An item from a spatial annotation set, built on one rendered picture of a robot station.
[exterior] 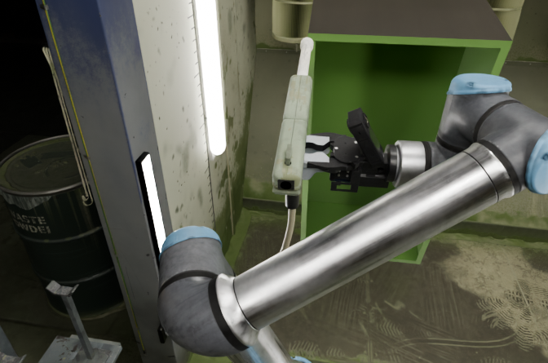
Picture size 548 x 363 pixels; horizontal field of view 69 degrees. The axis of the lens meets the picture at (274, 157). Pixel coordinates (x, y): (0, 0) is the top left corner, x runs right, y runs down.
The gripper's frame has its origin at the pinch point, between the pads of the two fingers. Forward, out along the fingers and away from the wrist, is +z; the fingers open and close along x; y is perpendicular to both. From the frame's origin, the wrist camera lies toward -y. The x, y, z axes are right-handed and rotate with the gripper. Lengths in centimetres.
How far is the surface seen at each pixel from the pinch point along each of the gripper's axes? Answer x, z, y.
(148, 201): 26, 49, 52
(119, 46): 42, 51, 3
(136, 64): 47, 51, 12
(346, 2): 85, -13, 6
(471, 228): 121, -117, 174
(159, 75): 59, 50, 24
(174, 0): 84, 49, 7
